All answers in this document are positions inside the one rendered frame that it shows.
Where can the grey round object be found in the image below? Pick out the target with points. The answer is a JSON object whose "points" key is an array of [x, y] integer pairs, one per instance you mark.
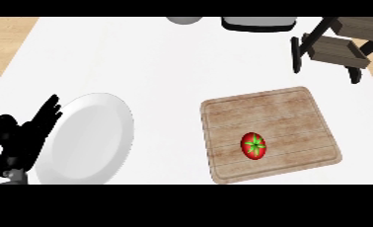
{"points": [[184, 20]]}

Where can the tiered wooden basket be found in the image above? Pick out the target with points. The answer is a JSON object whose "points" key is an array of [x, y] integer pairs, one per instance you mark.
{"points": [[334, 48]]}

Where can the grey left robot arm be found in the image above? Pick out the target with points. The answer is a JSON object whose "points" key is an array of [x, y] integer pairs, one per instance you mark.
{"points": [[14, 176]]}

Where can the red tomato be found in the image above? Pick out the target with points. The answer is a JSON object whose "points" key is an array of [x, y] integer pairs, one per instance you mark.
{"points": [[253, 145]]}

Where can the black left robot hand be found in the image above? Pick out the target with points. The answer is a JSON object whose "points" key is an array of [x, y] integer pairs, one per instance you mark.
{"points": [[25, 135]]}

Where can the wooden cutting board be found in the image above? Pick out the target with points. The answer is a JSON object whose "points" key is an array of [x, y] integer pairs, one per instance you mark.
{"points": [[269, 135]]}

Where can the white plate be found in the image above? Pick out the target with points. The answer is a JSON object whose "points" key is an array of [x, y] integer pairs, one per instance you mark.
{"points": [[87, 140]]}

